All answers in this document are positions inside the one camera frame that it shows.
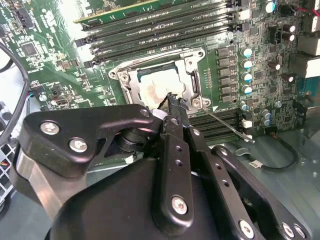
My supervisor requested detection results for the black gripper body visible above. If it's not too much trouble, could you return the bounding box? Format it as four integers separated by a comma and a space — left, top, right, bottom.
44, 129, 259, 240

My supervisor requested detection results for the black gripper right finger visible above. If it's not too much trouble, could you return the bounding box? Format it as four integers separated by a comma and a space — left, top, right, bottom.
177, 97, 313, 240

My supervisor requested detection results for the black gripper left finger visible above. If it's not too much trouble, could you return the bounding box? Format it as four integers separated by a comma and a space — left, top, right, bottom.
9, 91, 195, 230

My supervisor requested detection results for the wire locking lever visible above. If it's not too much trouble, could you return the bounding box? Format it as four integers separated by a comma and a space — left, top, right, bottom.
202, 107, 256, 145

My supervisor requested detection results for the metal socket cover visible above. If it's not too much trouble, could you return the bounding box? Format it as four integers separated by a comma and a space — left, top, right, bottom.
117, 47, 205, 112

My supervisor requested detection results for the silver CPU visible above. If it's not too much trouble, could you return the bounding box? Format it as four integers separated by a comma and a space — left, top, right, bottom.
136, 65, 188, 111

